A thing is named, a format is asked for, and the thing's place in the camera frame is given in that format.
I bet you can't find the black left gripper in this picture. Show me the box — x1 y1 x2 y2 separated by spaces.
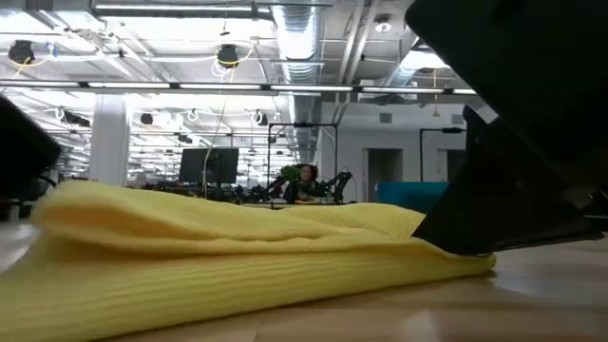
0 94 63 200

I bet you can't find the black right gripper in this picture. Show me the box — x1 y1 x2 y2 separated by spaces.
406 0 608 191

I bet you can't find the yellow microfiber towel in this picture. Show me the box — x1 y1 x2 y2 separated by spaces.
0 180 498 342

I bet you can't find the white pillar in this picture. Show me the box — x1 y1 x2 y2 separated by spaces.
86 94 132 187

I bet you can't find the teal plastic bin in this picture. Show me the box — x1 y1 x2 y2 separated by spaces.
374 181 450 215

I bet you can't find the black background monitor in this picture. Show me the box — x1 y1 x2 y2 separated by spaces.
179 147 240 185

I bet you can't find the person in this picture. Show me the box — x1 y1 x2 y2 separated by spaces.
284 163 329 204

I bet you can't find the overhead light bar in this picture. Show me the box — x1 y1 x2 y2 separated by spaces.
0 80 479 96

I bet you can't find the black overhead camera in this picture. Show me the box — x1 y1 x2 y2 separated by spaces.
8 40 37 66
217 43 240 68

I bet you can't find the silver air duct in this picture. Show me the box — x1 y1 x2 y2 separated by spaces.
270 0 324 161
379 23 452 89

